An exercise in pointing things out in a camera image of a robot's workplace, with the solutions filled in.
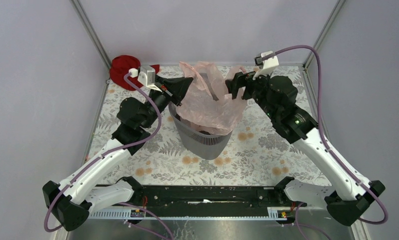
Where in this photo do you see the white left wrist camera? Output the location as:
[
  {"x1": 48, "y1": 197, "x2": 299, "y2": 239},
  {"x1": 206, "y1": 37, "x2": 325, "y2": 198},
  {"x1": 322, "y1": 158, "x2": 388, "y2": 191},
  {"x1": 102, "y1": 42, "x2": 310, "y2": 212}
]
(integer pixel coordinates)
[{"x1": 128, "y1": 65, "x2": 162, "y2": 92}]

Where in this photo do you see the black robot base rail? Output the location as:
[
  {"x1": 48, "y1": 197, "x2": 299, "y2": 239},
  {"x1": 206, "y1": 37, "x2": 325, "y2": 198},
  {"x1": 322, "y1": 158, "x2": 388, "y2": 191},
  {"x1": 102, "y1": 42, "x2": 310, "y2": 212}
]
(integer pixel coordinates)
[{"x1": 111, "y1": 184, "x2": 308, "y2": 219}]

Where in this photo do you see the aluminium frame post right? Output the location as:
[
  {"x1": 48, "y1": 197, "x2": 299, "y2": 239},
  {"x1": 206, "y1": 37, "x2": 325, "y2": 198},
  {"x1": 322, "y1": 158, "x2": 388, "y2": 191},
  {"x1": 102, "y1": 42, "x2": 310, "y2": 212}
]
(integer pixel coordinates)
[{"x1": 302, "y1": 0, "x2": 347, "y2": 69}]

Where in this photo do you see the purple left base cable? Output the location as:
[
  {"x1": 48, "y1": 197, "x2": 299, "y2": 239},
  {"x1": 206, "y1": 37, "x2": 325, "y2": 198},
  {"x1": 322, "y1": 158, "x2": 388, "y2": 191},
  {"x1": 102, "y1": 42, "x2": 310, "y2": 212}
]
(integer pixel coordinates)
[{"x1": 119, "y1": 201, "x2": 178, "y2": 240}]

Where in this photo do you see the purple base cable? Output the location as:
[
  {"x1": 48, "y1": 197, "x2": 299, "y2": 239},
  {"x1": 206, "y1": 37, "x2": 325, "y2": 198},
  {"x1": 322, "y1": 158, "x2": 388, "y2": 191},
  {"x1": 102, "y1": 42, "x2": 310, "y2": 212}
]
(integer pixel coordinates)
[
  {"x1": 280, "y1": 202, "x2": 335, "y2": 240},
  {"x1": 119, "y1": 201, "x2": 178, "y2": 240}
]

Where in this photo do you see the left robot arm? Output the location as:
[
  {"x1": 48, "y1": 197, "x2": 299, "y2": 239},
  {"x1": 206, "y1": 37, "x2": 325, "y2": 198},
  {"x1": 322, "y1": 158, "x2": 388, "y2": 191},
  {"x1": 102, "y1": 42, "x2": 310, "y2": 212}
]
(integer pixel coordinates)
[{"x1": 42, "y1": 76, "x2": 194, "y2": 233}]

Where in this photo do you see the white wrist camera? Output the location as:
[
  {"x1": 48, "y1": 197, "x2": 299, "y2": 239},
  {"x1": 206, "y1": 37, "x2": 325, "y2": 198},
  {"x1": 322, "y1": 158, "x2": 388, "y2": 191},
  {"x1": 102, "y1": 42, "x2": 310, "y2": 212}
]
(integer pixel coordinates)
[
  {"x1": 128, "y1": 65, "x2": 162, "y2": 92},
  {"x1": 253, "y1": 51, "x2": 280, "y2": 80}
]

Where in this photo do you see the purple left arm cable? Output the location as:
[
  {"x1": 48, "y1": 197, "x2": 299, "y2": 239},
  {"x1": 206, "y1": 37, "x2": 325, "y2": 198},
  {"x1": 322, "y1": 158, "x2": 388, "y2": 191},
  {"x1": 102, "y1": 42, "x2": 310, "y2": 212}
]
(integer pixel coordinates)
[{"x1": 43, "y1": 72, "x2": 163, "y2": 233}]

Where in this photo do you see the floral patterned table mat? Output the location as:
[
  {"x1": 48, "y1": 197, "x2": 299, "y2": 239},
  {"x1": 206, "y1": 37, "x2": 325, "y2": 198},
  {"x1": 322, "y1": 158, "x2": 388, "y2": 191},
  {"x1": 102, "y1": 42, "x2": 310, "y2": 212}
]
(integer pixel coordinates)
[{"x1": 86, "y1": 65, "x2": 331, "y2": 186}]

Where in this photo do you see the aluminium frame post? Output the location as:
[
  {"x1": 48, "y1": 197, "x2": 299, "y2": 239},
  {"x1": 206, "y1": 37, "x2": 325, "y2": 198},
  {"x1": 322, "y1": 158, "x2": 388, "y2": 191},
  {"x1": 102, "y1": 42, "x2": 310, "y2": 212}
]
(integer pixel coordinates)
[
  {"x1": 302, "y1": 0, "x2": 347, "y2": 69},
  {"x1": 69, "y1": 0, "x2": 112, "y2": 69}
]

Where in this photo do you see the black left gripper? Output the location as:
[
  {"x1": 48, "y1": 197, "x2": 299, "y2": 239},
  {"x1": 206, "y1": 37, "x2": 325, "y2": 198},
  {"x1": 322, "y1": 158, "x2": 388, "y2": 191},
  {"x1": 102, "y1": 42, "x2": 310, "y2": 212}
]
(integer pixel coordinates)
[{"x1": 141, "y1": 74, "x2": 194, "y2": 129}]

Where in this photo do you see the red crumpled cloth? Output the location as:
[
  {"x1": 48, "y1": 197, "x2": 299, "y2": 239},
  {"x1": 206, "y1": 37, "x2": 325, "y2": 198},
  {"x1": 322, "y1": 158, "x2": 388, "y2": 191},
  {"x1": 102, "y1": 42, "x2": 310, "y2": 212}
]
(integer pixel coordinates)
[{"x1": 109, "y1": 55, "x2": 141, "y2": 91}]

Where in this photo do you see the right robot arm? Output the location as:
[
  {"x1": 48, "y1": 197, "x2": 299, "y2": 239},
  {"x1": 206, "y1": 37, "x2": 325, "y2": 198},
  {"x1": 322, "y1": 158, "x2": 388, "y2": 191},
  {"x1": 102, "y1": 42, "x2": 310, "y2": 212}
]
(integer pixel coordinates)
[{"x1": 225, "y1": 72, "x2": 385, "y2": 226}]

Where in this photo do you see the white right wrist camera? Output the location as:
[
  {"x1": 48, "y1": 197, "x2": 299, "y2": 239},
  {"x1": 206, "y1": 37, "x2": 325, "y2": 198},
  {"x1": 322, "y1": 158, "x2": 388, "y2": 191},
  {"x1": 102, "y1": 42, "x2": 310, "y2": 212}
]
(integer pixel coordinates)
[{"x1": 253, "y1": 51, "x2": 280, "y2": 80}]

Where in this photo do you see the pink plastic trash bag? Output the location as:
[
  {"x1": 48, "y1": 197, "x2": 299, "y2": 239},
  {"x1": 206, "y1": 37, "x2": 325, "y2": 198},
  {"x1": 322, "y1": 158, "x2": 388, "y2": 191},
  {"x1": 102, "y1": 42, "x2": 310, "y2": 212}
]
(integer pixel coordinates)
[{"x1": 176, "y1": 61, "x2": 247, "y2": 136}]

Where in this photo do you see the white slotted cable duct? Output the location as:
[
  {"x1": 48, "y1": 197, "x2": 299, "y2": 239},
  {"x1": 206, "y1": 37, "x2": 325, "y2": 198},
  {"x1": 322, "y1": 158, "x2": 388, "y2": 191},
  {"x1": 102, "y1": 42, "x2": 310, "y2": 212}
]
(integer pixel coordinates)
[{"x1": 89, "y1": 204, "x2": 295, "y2": 221}]

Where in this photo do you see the aluminium frame post left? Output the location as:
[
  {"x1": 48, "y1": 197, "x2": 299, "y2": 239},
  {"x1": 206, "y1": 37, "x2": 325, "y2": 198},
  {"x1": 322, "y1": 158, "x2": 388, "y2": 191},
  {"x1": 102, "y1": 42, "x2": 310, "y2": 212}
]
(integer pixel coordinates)
[{"x1": 69, "y1": 0, "x2": 112, "y2": 69}]

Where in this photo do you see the grey slotted trash bin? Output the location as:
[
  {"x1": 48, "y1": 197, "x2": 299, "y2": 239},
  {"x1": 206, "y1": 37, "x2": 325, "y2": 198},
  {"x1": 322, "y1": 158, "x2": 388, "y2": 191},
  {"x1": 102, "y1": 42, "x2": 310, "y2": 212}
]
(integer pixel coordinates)
[{"x1": 168, "y1": 103, "x2": 233, "y2": 160}]

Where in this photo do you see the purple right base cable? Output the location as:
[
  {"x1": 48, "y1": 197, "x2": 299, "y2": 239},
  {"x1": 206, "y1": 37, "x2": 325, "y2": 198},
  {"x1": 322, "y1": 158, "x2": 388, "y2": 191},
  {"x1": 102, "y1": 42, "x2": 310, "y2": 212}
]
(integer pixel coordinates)
[{"x1": 280, "y1": 202, "x2": 335, "y2": 240}]

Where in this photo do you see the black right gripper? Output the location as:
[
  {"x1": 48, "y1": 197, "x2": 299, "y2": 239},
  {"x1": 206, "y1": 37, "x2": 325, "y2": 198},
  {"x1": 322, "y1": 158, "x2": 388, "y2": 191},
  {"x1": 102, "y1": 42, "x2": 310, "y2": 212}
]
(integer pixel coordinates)
[{"x1": 225, "y1": 67, "x2": 279, "y2": 120}]

